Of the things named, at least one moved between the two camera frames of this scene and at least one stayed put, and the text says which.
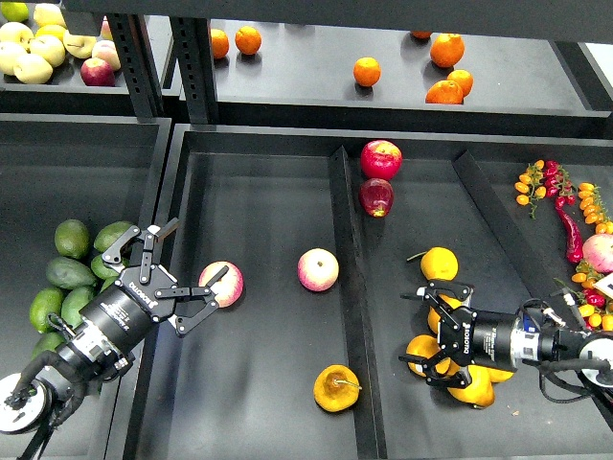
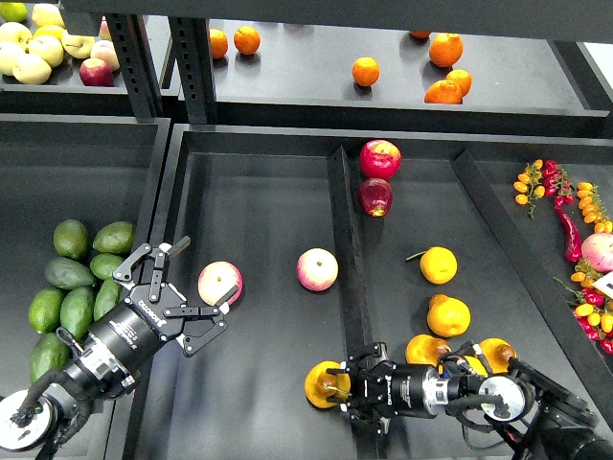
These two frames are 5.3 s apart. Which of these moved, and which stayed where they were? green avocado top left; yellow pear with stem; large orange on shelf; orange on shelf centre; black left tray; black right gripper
Moved: black right gripper; yellow pear with stem
Stayed: black left tray; green avocado top left; orange on shelf centre; large orange on shelf
